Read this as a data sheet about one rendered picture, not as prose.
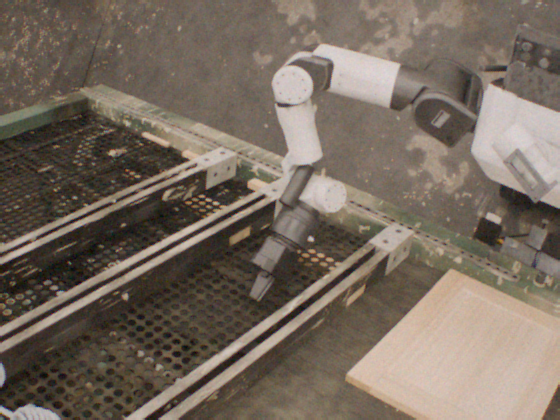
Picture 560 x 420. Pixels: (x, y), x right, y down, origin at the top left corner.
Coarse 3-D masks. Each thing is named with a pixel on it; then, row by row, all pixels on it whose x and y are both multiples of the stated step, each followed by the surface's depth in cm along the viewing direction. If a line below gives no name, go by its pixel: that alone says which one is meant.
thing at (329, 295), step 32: (352, 256) 145; (384, 256) 147; (320, 288) 134; (352, 288) 138; (288, 320) 127; (320, 320) 130; (224, 352) 114; (256, 352) 115; (288, 352) 123; (192, 384) 106; (224, 384) 107; (32, 416) 74; (160, 416) 101; (192, 416) 102
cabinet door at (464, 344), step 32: (448, 288) 147; (480, 288) 148; (416, 320) 136; (448, 320) 137; (480, 320) 138; (512, 320) 139; (544, 320) 139; (384, 352) 126; (416, 352) 127; (448, 352) 128; (480, 352) 128; (512, 352) 129; (544, 352) 129; (384, 384) 118; (416, 384) 119; (448, 384) 119; (480, 384) 120; (512, 384) 120; (544, 384) 120; (416, 416) 113; (448, 416) 111; (480, 416) 112; (512, 416) 112
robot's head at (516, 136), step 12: (504, 132) 98; (516, 132) 97; (528, 132) 98; (492, 144) 100; (504, 144) 98; (516, 144) 97; (528, 144) 97; (540, 144) 102; (504, 156) 99; (528, 156) 97; (540, 156) 97; (516, 168) 98; (540, 168) 96; (552, 168) 97; (528, 180) 98
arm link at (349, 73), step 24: (312, 48) 124; (336, 48) 120; (288, 72) 119; (312, 72) 118; (336, 72) 118; (360, 72) 117; (384, 72) 116; (288, 96) 121; (360, 96) 120; (384, 96) 117
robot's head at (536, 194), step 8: (512, 152) 96; (520, 152) 95; (504, 160) 98; (512, 160) 97; (520, 160) 96; (528, 160) 95; (512, 168) 97; (528, 168) 95; (520, 176) 97; (536, 176) 95; (552, 176) 95; (520, 184) 97; (544, 184) 94; (552, 184) 95; (528, 192) 96; (536, 192) 95; (544, 192) 94; (536, 200) 96
